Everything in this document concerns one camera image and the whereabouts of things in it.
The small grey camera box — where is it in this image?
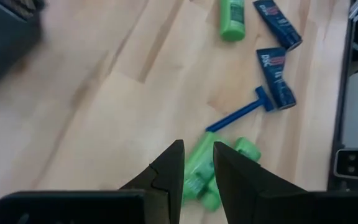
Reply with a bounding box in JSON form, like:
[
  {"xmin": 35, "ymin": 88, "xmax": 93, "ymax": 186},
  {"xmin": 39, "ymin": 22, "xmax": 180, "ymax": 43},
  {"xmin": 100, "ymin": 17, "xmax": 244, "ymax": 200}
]
[{"xmin": 333, "ymin": 148, "xmax": 358, "ymax": 180}]

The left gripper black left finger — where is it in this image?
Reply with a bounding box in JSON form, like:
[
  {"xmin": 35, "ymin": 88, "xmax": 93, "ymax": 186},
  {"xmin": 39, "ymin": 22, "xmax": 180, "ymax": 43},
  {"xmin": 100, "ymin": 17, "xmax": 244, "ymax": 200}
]
[{"xmin": 119, "ymin": 139, "xmax": 185, "ymax": 224}]

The blue disposable razor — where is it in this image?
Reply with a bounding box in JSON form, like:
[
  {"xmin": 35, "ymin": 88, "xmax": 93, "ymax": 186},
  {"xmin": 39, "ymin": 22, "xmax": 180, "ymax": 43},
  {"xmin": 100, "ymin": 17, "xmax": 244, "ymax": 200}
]
[{"xmin": 205, "ymin": 85, "xmax": 275, "ymax": 133}]

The black metal table frame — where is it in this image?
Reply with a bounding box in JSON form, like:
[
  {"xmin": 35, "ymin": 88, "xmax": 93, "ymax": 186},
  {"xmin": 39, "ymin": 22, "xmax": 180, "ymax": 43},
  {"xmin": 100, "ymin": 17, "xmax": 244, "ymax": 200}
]
[{"xmin": 327, "ymin": 0, "xmax": 358, "ymax": 192}]

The dark blue toiletry tube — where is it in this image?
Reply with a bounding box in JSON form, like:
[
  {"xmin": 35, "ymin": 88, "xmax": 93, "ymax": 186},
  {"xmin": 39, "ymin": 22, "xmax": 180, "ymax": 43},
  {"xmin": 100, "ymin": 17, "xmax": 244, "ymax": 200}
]
[
  {"xmin": 255, "ymin": 46, "xmax": 297, "ymax": 111},
  {"xmin": 252, "ymin": 0, "xmax": 303, "ymax": 52}
]

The green packet single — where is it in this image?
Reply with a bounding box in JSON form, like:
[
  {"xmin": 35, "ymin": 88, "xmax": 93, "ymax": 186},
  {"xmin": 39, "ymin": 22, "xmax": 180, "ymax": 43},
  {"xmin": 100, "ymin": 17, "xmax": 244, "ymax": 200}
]
[
  {"xmin": 218, "ymin": 0, "xmax": 247, "ymax": 43},
  {"xmin": 182, "ymin": 131, "xmax": 226, "ymax": 202}
]

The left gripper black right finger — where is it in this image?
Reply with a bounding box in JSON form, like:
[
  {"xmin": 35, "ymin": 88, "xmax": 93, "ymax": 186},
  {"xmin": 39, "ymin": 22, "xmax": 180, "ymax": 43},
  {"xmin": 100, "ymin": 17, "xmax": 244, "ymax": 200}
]
[{"xmin": 213, "ymin": 141, "xmax": 306, "ymax": 224}]

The black plastic basket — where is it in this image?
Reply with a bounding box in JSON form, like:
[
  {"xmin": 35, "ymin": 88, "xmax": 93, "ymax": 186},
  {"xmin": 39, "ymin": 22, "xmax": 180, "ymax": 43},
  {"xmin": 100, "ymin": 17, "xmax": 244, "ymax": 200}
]
[{"xmin": 0, "ymin": 0, "xmax": 46, "ymax": 90}]

